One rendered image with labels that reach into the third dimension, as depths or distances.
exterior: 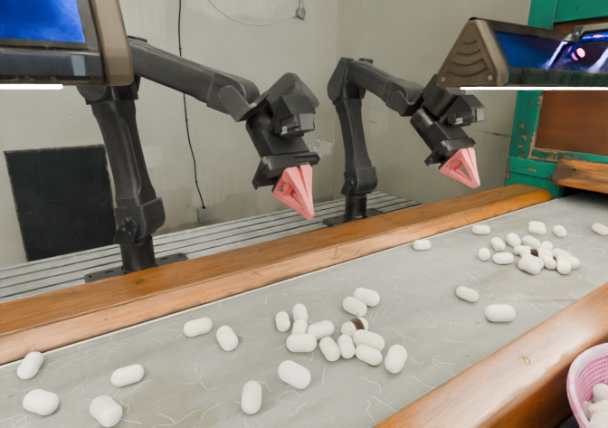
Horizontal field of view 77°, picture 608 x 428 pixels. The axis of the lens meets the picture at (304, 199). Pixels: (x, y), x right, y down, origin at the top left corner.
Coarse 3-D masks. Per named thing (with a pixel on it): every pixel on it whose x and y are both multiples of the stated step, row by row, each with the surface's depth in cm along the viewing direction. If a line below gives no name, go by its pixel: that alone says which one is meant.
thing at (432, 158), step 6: (426, 138) 82; (462, 138) 79; (468, 138) 80; (426, 144) 83; (432, 144) 81; (444, 144) 76; (468, 144) 80; (474, 144) 81; (432, 150) 81; (432, 156) 79; (438, 156) 80; (444, 156) 81; (426, 162) 80; (432, 162) 80; (438, 162) 81
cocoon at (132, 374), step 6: (132, 366) 40; (138, 366) 41; (114, 372) 40; (120, 372) 40; (126, 372) 40; (132, 372) 40; (138, 372) 40; (114, 378) 39; (120, 378) 39; (126, 378) 40; (132, 378) 40; (138, 378) 40; (114, 384) 39; (120, 384) 39; (126, 384) 40
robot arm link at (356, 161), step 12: (348, 84) 105; (348, 96) 107; (360, 96) 107; (336, 108) 108; (348, 108) 105; (360, 108) 107; (348, 120) 106; (360, 120) 107; (348, 132) 106; (360, 132) 106; (348, 144) 107; (360, 144) 106; (348, 156) 107; (360, 156) 106; (348, 168) 107; (360, 168) 105; (372, 168) 107; (360, 180) 104; (372, 180) 106; (360, 192) 107
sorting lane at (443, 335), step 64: (384, 256) 71; (448, 256) 71; (576, 256) 71; (256, 320) 52; (320, 320) 52; (384, 320) 52; (448, 320) 52; (512, 320) 52; (0, 384) 40; (64, 384) 40; (192, 384) 40; (320, 384) 40; (384, 384) 40
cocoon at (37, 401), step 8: (32, 392) 37; (40, 392) 37; (48, 392) 37; (24, 400) 36; (32, 400) 36; (40, 400) 36; (48, 400) 36; (56, 400) 37; (24, 408) 36; (32, 408) 36; (40, 408) 36; (48, 408) 36
